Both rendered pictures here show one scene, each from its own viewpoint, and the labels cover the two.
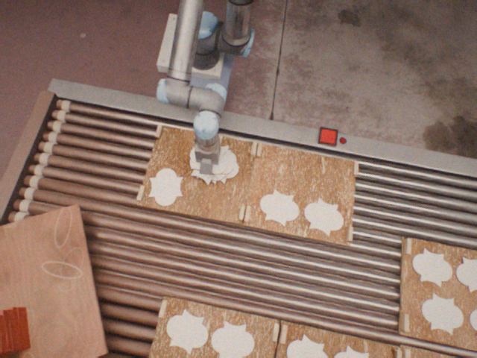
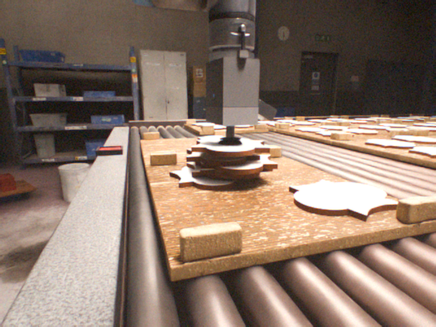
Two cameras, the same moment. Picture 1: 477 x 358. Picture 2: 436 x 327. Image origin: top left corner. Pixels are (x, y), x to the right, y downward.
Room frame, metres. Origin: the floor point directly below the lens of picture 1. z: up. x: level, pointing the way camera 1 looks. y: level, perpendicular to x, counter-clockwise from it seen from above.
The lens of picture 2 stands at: (0.75, 0.56, 1.08)
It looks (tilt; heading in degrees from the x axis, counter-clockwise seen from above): 13 degrees down; 248
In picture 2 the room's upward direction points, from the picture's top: straight up
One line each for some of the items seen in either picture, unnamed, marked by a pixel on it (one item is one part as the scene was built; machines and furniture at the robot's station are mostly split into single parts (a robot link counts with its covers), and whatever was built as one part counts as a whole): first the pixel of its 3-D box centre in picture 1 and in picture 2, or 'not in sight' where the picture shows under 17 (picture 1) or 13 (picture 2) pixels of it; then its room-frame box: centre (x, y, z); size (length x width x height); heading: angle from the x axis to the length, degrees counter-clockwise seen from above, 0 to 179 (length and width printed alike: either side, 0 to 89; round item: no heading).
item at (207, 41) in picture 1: (204, 32); not in sight; (1.08, 0.19, 1.08); 0.13 x 0.12 x 0.14; 84
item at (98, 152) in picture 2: (328, 136); (109, 150); (0.74, -0.37, 0.92); 0.08 x 0.08 x 0.02; 85
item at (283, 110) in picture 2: not in sight; (278, 126); (-2.78, -4.67, 0.48); 0.64 x 0.54 x 0.97; 173
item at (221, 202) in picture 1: (199, 173); (253, 187); (0.52, 0.15, 0.93); 0.41 x 0.35 x 0.02; 86
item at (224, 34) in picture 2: (206, 139); (232, 39); (0.55, 0.11, 1.18); 0.08 x 0.08 x 0.05
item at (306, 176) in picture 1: (301, 192); (199, 148); (0.48, -0.26, 0.93); 0.41 x 0.35 x 0.02; 85
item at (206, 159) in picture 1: (206, 155); (243, 89); (0.52, 0.11, 1.10); 0.12 x 0.09 x 0.16; 179
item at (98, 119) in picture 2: not in sight; (108, 119); (0.70, -4.76, 0.72); 0.50 x 0.38 x 0.16; 170
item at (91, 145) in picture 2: not in sight; (104, 146); (0.79, -4.76, 0.25); 0.62 x 0.42 x 0.22; 5
